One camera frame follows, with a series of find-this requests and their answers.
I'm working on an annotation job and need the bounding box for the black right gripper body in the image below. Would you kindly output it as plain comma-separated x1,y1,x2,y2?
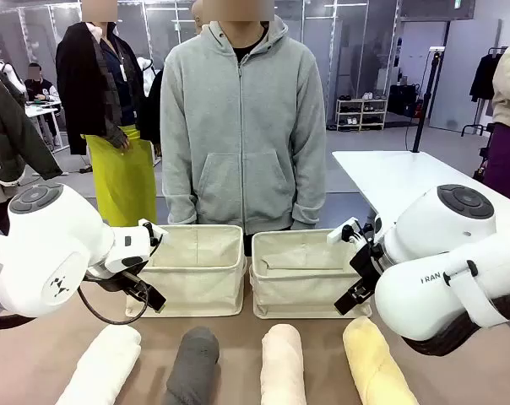
348,235,387,282

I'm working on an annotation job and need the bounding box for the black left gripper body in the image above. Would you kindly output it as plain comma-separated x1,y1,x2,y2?
120,271,155,300

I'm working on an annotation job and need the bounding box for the yellow towel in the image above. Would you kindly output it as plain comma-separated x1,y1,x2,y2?
342,316,420,405

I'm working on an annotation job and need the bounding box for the grey towel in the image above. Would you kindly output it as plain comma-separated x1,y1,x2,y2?
160,325,220,405

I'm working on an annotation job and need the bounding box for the white towel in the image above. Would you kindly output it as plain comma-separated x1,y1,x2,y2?
54,323,143,405

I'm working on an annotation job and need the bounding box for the cream towel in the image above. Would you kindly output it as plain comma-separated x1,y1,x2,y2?
259,322,307,405

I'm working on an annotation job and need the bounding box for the grey-sleeved left forearm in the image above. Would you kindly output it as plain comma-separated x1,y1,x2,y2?
290,147,328,231

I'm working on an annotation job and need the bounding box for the grey-sleeved right forearm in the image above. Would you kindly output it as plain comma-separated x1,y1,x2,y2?
160,147,198,225

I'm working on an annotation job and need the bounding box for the hand of black-coat person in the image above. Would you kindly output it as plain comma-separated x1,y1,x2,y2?
111,129,132,150

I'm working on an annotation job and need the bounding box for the beige canvas basket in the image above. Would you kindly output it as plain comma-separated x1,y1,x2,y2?
125,224,247,320
249,227,373,321

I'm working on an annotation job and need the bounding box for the white table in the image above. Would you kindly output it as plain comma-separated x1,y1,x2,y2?
331,149,510,237

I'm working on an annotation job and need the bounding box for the white shoe rack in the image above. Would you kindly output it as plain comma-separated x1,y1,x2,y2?
335,97,388,132

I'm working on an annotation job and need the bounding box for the black case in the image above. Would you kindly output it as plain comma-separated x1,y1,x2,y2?
388,83,420,116

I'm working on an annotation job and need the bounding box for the black tripod stand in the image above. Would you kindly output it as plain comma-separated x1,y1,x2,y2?
410,46,447,154

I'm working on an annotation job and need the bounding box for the black clothes rack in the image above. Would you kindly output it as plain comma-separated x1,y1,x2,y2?
460,45,509,138

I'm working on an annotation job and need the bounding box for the person in grey hoodie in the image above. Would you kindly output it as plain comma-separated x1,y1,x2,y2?
160,0,328,257

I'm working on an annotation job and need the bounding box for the white background desk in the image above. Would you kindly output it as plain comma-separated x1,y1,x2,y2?
24,99,64,149

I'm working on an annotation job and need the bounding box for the person in dark green jacket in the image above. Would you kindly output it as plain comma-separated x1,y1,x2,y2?
0,58,64,237

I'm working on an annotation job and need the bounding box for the person in black coat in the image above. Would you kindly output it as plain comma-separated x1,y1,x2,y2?
55,0,159,229

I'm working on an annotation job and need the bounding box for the seated person in varsity jacket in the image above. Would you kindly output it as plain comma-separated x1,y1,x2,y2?
24,62,64,149

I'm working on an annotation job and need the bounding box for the black hanging garment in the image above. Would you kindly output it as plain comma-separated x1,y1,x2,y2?
469,52,503,103

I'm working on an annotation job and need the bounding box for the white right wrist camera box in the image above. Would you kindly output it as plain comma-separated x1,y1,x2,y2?
327,216,361,245

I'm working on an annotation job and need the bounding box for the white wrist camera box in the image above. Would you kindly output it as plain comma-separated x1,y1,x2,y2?
138,218,171,246
327,216,361,245

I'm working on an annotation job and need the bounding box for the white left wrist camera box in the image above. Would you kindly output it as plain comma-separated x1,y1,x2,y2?
138,218,171,246

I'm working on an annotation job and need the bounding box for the black sleeved right arm cable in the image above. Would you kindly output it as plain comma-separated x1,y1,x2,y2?
400,294,510,358

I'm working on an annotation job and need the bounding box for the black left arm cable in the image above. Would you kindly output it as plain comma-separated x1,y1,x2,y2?
0,272,151,332

